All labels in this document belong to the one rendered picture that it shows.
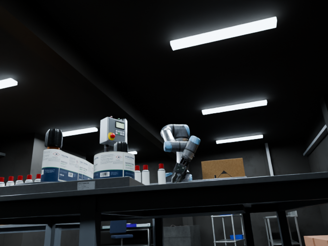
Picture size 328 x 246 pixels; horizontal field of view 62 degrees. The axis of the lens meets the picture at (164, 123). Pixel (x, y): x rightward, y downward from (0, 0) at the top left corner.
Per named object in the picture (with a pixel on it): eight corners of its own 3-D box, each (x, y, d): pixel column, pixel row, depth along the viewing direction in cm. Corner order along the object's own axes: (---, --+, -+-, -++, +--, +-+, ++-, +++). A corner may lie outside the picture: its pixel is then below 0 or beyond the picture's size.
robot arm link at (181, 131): (172, 190, 224) (170, 126, 241) (190, 190, 226) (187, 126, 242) (174, 189, 213) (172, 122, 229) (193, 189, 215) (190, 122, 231)
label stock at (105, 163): (135, 187, 142) (135, 160, 147) (134, 182, 124) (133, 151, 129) (96, 189, 141) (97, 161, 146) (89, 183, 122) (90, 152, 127)
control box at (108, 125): (99, 143, 205) (100, 120, 212) (117, 147, 217) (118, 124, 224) (107, 140, 199) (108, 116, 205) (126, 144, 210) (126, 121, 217)
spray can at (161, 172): (157, 194, 179) (156, 163, 186) (159, 195, 184) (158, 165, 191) (165, 194, 178) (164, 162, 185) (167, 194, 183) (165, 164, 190)
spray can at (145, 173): (141, 195, 180) (140, 164, 187) (143, 196, 185) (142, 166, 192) (149, 194, 179) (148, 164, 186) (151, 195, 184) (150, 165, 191)
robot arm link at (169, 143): (158, 122, 236) (165, 140, 189) (171, 122, 237) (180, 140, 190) (157, 135, 239) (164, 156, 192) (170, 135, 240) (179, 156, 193)
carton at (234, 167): (204, 198, 194) (200, 161, 203) (206, 201, 216) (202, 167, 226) (248, 195, 189) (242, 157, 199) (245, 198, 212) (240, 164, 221)
